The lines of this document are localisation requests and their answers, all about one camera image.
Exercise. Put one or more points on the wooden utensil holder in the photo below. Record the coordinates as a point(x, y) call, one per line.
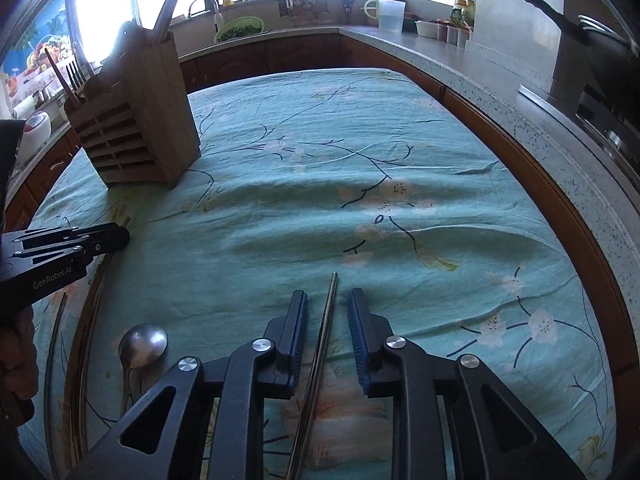
point(150, 125)

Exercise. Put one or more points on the paper towel roll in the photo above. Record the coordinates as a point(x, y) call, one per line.
point(22, 109)

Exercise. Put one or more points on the white rectangular container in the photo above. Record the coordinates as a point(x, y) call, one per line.
point(426, 29)

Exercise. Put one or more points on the teal floral tablecloth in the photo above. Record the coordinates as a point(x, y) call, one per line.
point(310, 170)

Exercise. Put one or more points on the metal chopstick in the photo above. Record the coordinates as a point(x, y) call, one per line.
point(320, 350)

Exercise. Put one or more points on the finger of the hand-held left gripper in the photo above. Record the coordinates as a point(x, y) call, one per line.
point(112, 237)
point(60, 256)

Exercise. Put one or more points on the beach and fruit poster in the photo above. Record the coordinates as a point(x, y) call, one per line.
point(45, 55)

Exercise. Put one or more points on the long metal spoon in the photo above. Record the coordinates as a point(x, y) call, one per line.
point(142, 345)

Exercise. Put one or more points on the gas stove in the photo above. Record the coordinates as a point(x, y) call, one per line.
point(615, 125)

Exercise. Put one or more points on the person's left hand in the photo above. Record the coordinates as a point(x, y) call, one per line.
point(17, 365)

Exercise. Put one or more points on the white and red rice cooker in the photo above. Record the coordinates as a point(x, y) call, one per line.
point(36, 132)

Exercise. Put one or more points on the cooking oil bottle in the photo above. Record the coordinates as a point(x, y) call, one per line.
point(464, 10)

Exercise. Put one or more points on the kitchen counter with wooden cabinets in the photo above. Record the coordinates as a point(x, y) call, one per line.
point(475, 75)

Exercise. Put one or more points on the metal fork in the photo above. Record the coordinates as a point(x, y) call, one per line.
point(76, 77)

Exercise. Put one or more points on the curved sink faucet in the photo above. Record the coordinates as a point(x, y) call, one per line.
point(202, 2)

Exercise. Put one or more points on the green colander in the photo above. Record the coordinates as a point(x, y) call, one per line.
point(240, 29)

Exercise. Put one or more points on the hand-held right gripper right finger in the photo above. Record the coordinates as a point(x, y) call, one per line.
point(359, 325)

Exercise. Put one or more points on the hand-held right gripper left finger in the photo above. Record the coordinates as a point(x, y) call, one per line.
point(296, 325)

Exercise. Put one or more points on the black wok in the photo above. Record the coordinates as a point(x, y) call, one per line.
point(615, 55)

